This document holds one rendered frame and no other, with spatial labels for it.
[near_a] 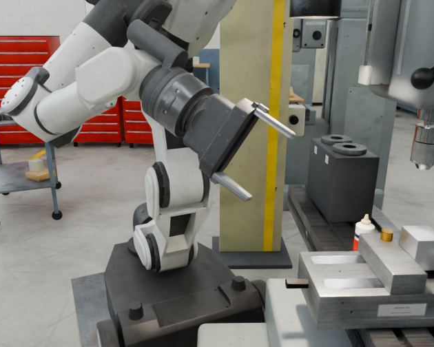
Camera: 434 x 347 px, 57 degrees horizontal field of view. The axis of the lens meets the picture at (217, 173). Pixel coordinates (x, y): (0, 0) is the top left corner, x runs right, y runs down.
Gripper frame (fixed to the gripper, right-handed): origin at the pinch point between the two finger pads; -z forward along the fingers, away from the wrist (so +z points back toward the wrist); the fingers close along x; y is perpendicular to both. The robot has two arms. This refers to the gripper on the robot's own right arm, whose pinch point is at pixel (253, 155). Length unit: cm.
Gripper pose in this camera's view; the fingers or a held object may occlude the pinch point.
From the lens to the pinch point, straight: 55.7
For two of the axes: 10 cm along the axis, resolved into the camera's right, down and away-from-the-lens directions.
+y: 3.5, -0.3, 9.3
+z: -7.6, -5.9, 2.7
